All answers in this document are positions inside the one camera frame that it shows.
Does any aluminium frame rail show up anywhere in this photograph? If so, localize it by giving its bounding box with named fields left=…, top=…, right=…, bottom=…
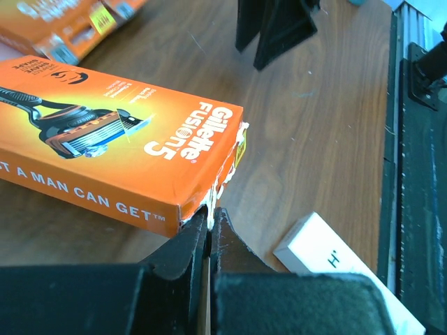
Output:
left=390, top=0, right=447, bottom=70

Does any orange Gillette razor box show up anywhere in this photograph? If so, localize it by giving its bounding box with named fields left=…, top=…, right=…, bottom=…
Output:
left=1, top=56, right=249, bottom=237
left=1, top=0, right=146, bottom=65

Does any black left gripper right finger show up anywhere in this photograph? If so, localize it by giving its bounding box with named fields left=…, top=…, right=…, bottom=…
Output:
left=209, top=207, right=394, bottom=334

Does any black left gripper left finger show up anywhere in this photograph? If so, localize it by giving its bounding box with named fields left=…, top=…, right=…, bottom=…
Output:
left=1, top=209, right=207, bottom=334

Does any grey white razor box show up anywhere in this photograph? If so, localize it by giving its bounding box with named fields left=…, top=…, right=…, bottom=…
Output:
left=273, top=212, right=426, bottom=334

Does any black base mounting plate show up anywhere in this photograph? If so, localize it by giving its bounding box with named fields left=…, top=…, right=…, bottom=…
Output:
left=376, top=13, right=447, bottom=332

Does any beige blue cup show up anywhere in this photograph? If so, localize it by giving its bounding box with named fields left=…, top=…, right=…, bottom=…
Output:
left=349, top=0, right=366, bottom=6

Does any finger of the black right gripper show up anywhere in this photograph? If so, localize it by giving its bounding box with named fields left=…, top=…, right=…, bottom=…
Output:
left=254, top=0, right=318, bottom=70
left=235, top=0, right=267, bottom=52

